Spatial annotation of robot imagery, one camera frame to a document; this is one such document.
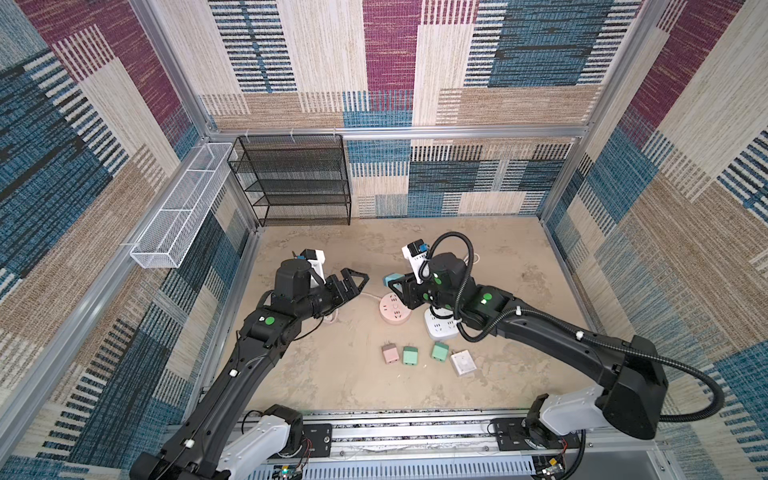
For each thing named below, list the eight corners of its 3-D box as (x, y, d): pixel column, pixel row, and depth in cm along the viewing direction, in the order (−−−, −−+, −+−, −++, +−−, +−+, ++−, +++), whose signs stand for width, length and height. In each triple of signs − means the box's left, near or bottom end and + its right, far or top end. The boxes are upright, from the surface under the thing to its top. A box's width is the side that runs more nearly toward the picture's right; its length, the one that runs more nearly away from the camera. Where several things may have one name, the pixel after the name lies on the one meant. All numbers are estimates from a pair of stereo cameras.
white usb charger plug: (458, 376, 84) (460, 373, 82) (449, 357, 88) (451, 353, 86) (474, 370, 85) (477, 367, 83) (465, 351, 89) (467, 348, 87)
